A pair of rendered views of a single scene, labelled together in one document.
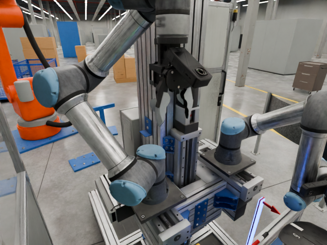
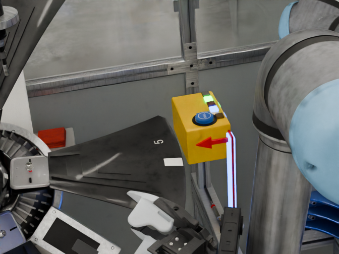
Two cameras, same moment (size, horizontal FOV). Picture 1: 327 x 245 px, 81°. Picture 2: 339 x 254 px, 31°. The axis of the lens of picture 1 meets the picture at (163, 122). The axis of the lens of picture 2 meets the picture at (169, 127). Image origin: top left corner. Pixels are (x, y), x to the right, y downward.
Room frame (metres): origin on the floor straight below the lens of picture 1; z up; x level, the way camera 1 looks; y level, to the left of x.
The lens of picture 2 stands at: (0.75, -1.19, 1.77)
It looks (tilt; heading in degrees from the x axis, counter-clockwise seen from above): 32 degrees down; 115
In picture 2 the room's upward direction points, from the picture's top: 5 degrees counter-clockwise
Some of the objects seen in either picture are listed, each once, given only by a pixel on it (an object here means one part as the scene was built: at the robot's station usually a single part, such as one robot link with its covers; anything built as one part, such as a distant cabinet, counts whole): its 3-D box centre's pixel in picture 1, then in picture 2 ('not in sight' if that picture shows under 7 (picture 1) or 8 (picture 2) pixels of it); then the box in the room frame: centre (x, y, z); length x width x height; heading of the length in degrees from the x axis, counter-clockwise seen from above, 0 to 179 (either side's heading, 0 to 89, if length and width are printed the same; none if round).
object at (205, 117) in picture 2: not in sight; (204, 118); (0.34, -0.11, 1.08); 0.04 x 0.04 x 0.02
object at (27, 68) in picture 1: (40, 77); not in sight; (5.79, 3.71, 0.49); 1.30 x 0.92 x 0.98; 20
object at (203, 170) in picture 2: not in sight; (202, 164); (0.32, -0.07, 0.92); 0.03 x 0.03 x 0.12; 34
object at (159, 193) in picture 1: (152, 183); not in sight; (0.66, 0.05, 1.09); 0.15 x 0.15 x 0.10
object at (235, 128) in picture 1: (232, 131); not in sight; (0.92, -0.37, 1.20); 0.13 x 0.12 x 0.14; 120
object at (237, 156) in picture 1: (228, 149); not in sight; (0.92, -0.37, 1.09); 0.15 x 0.15 x 0.10
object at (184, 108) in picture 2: not in sight; (201, 128); (0.32, -0.07, 1.02); 0.16 x 0.10 x 0.11; 124
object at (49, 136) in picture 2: not in sight; (51, 137); (-0.16, -0.01, 0.87); 0.08 x 0.08 x 0.02; 29
